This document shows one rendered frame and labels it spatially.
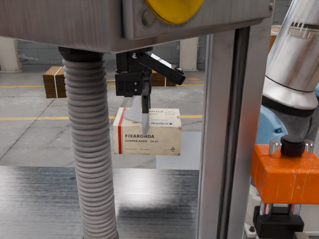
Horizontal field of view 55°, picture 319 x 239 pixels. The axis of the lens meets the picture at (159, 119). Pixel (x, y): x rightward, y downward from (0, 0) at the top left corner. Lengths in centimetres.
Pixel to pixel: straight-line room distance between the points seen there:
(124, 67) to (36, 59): 536
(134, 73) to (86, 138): 47
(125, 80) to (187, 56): 499
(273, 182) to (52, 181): 74
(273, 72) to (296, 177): 28
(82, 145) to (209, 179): 12
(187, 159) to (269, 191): 74
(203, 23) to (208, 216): 21
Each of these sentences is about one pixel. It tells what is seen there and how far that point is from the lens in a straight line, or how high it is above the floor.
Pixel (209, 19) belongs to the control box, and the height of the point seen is 130.
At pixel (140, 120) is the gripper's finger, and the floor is 104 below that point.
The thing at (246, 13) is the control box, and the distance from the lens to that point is 21.
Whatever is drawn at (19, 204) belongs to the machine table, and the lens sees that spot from 85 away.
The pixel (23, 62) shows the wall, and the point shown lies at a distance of 615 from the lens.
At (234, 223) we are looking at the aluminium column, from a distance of 33.
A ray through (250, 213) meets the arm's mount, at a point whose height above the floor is 88.
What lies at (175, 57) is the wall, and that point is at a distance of 571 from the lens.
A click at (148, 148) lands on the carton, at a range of 74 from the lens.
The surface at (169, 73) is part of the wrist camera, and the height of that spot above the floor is 114.
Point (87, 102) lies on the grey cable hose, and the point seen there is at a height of 123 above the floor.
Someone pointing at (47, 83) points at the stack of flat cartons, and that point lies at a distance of 433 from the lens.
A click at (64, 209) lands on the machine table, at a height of 83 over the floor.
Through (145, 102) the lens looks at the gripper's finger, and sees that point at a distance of 69.
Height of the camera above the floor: 131
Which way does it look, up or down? 22 degrees down
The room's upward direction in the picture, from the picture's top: straight up
